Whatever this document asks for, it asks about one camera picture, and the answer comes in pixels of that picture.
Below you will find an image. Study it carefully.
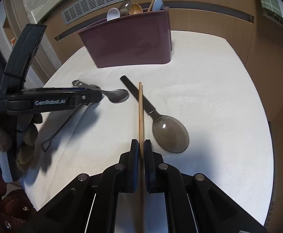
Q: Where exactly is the white spoon left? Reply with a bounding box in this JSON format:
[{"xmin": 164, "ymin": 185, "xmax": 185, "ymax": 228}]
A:
[{"xmin": 106, "ymin": 7, "xmax": 121, "ymax": 21}]

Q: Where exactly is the wooden spoon in holder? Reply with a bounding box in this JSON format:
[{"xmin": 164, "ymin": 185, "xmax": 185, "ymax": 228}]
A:
[{"xmin": 129, "ymin": 3, "xmax": 143, "ymax": 15}]

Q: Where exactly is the grey spoon in holder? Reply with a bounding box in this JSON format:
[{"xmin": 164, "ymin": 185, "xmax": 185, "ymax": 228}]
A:
[{"xmin": 118, "ymin": 0, "xmax": 132, "ymax": 17}]

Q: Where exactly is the left gloved hand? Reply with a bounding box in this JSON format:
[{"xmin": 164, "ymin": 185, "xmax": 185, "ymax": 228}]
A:
[{"xmin": 0, "ymin": 114, "xmax": 43, "ymax": 172}]

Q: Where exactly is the grey spoon black handle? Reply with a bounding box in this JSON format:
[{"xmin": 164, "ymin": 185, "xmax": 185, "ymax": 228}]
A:
[{"xmin": 120, "ymin": 75, "xmax": 189, "ymax": 154}]

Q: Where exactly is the white cloth mat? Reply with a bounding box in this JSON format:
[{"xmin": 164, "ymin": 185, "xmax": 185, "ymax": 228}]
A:
[{"xmin": 22, "ymin": 31, "xmax": 274, "ymax": 223}]

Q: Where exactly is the maroon utensil holder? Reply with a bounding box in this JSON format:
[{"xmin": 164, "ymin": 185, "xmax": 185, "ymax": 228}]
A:
[{"xmin": 78, "ymin": 6, "xmax": 172, "ymax": 68}]

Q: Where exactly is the white spoon right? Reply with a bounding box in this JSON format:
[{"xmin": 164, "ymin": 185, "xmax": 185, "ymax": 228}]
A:
[{"xmin": 152, "ymin": 0, "xmax": 164, "ymax": 11}]

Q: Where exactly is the white spoon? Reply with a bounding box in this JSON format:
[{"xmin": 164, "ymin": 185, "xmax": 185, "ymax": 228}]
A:
[
  {"xmin": 152, "ymin": 0, "xmax": 164, "ymax": 11},
  {"xmin": 106, "ymin": 7, "xmax": 121, "ymax": 21}
]

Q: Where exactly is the steel spoon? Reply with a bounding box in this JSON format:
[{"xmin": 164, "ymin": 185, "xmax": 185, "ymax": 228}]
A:
[{"xmin": 72, "ymin": 80, "xmax": 129, "ymax": 104}]

